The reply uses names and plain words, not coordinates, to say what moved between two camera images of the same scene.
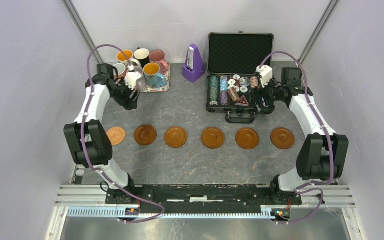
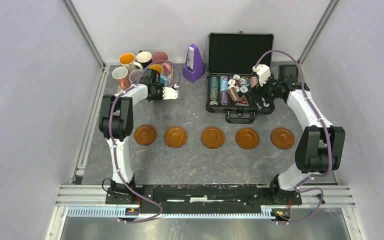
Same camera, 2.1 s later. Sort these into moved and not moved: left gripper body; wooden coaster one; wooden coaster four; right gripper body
Moved: left gripper body
Not moved: right gripper body; wooden coaster one; wooden coaster four
